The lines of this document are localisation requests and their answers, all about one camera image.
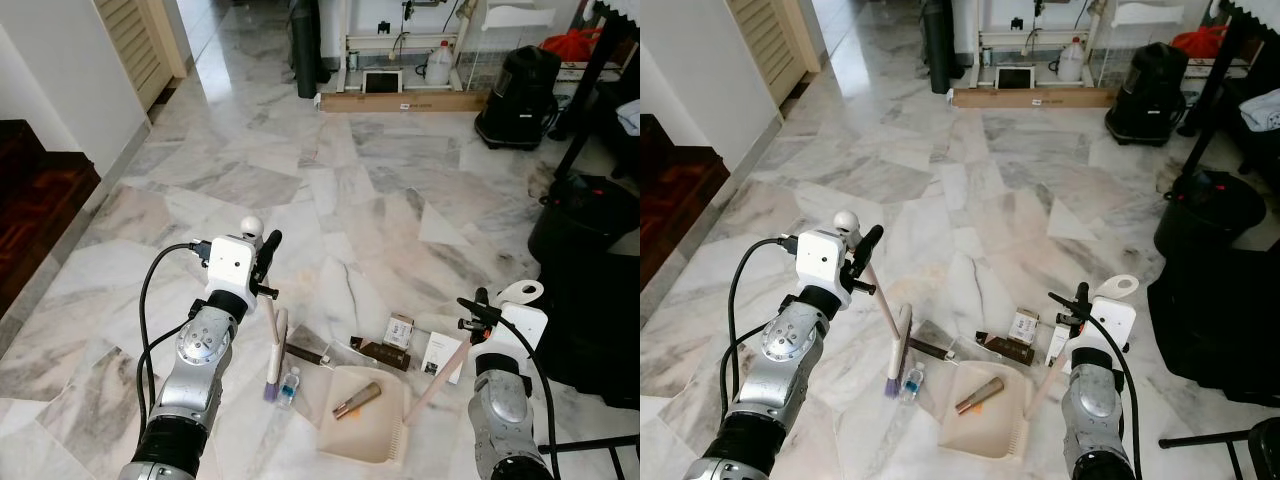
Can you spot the pink broom with purple bristles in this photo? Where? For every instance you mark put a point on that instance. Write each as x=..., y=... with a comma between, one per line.
x=276, y=350
x=900, y=350

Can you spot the brown cardboard tube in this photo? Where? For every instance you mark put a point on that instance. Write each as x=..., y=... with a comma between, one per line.
x=358, y=400
x=980, y=396

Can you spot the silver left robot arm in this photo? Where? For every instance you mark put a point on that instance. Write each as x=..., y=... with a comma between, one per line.
x=200, y=345
x=785, y=345

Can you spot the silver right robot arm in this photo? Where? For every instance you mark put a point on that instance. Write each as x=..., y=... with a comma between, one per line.
x=500, y=410
x=1090, y=420

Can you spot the white printed carton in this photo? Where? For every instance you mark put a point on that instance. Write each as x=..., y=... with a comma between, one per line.
x=1055, y=345
x=438, y=355

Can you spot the small beige labelled box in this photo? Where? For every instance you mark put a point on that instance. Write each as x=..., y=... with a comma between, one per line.
x=1024, y=325
x=400, y=330

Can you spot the flat dark brown box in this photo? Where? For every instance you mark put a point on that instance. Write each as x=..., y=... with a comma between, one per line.
x=385, y=357
x=1005, y=351

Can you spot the slim dark brown box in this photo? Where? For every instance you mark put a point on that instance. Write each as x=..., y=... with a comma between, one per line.
x=308, y=353
x=930, y=348

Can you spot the small clear water bottle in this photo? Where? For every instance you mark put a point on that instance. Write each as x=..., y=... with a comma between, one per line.
x=290, y=388
x=913, y=386

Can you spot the black metal stand base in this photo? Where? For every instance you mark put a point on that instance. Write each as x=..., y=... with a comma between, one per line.
x=600, y=441
x=1265, y=450

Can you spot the long flat cardboard box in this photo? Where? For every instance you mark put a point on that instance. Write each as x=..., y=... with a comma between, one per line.
x=400, y=101
x=1030, y=97

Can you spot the white framed tablet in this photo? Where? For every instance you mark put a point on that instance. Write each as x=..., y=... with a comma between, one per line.
x=1014, y=79
x=381, y=83

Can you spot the dark wooden stair steps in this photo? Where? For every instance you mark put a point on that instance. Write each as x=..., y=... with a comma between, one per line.
x=40, y=200
x=680, y=200

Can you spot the black canister vacuum cleaner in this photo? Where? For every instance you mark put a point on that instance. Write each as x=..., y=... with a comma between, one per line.
x=520, y=95
x=1145, y=95

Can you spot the wooden louvre door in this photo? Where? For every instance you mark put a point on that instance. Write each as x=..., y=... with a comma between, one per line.
x=770, y=40
x=135, y=40

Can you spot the black table leg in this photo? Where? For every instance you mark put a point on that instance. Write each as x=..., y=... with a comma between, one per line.
x=1216, y=75
x=595, y=100

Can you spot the white plastic jug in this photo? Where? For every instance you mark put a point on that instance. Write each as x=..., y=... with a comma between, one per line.
x=440, y=68
x=1071, y=64

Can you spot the red bag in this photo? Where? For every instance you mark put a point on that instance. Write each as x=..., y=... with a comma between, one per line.
x=1198, y=42
x=572, y=45

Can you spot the white plastic tray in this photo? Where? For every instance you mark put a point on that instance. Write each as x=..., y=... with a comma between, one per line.
x=1150, y=14
x=520, y=17

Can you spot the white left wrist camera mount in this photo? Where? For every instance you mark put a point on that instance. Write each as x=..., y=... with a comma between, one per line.
x=820, y=260
x=232, y=265

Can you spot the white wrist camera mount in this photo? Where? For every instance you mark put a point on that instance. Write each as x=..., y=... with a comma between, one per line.
x=820, y=260
x=1112, y=320
x=232, y=265
x=522, y=335

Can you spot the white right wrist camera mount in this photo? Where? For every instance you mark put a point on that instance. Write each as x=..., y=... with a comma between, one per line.
x=1112, y=320
x=522, y=335

